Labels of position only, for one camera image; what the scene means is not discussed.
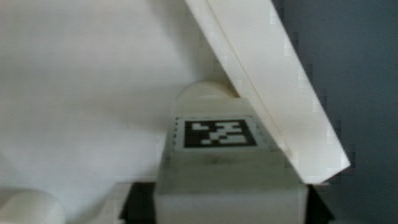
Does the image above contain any white square tabletop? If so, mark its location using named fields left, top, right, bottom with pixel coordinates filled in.
left=0, top=0, right=351, bottom=224

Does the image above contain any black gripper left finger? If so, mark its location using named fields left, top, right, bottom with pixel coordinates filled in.
left=120, top=182, right=157, bottom=224

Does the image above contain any white table leg with tag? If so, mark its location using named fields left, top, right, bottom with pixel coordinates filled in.
left=155, top=82, right=308, bottom=224

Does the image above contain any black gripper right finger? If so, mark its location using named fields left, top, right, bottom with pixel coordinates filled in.
left=304, top=186, right=336, bottom=224

